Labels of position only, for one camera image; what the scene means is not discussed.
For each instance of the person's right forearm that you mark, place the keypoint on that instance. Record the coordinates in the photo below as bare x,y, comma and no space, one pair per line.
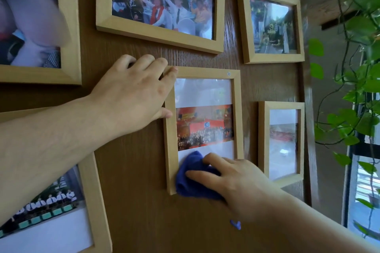
297,226

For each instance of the person's left thumb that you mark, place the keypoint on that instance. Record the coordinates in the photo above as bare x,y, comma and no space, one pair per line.
163,113

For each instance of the person's right thumb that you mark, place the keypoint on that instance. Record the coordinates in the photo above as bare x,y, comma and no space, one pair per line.
204,177

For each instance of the black window frame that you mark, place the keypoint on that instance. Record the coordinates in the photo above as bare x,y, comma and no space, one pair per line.
346,187

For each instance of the person's left little finger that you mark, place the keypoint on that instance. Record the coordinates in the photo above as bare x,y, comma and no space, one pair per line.
124,59

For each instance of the large wooden photo frame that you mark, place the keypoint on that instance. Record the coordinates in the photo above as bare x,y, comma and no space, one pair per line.
95,202
69,24

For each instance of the green trailing pothos plant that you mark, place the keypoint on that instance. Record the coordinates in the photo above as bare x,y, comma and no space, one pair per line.
360,26

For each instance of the person's right hand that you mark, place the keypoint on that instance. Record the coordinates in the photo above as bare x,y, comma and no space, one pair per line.
243,187

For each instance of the blue cleaning cloth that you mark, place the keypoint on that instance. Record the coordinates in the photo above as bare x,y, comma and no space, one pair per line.
190,186

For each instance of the person's left hand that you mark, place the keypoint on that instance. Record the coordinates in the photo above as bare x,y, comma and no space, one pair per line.
127,98

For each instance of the person's left middle finger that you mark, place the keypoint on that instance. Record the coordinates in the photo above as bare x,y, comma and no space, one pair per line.
157,64

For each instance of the small wooden photo frame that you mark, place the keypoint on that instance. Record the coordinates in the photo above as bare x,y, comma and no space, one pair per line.
246,24
263,143

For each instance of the person's left forearm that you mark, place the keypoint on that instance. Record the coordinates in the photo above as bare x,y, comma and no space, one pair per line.
44,149

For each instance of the wide wooden photo frame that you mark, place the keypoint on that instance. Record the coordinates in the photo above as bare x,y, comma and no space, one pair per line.
163,33

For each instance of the wooden photo frame with sticker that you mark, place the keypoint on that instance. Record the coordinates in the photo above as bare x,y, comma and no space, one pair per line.
239,113

